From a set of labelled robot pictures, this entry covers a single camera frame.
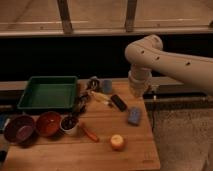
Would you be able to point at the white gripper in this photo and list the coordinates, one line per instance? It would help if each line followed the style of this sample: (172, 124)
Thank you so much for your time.
(139, 82)

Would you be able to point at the black handled brush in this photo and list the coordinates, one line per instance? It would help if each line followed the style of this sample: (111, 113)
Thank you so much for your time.
(81, 102)

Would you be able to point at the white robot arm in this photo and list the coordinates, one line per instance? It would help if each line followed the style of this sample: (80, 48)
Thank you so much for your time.
(147, 54)

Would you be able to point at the red bowl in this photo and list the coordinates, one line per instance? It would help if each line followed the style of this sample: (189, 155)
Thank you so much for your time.
(48, 123)

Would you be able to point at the purple bowl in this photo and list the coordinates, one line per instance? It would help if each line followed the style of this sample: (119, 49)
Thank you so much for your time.
(19, 129)

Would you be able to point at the black rectangular block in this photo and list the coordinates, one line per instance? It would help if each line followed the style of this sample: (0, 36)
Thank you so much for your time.
(118, 102)

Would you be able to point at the blue cup at back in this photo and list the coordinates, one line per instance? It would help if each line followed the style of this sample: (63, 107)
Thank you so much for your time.
(107, 86)

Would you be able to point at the blue sponge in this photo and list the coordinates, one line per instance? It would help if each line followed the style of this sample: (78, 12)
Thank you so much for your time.
(134, 116)

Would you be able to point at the dark metal object at back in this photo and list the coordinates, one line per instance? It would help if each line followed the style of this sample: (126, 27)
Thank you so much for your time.
(93, 84)

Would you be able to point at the yellow apple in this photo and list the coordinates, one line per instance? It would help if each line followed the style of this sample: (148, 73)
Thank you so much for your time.
(117, 142)

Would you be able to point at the orange carrot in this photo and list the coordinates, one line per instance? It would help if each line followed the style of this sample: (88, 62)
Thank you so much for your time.
(90, 134)

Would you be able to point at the white cup with dark contents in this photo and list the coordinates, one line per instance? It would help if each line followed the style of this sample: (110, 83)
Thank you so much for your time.
(69, 125)

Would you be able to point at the green plastic tray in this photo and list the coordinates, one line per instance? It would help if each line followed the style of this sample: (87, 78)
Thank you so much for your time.
(49, 92)

